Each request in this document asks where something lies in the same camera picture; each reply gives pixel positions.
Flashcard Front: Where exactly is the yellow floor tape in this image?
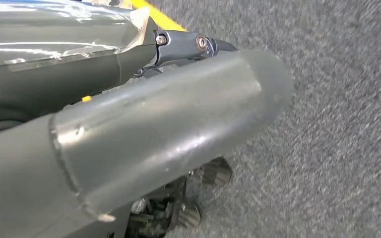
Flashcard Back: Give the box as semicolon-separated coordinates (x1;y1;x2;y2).
130;0;188;33

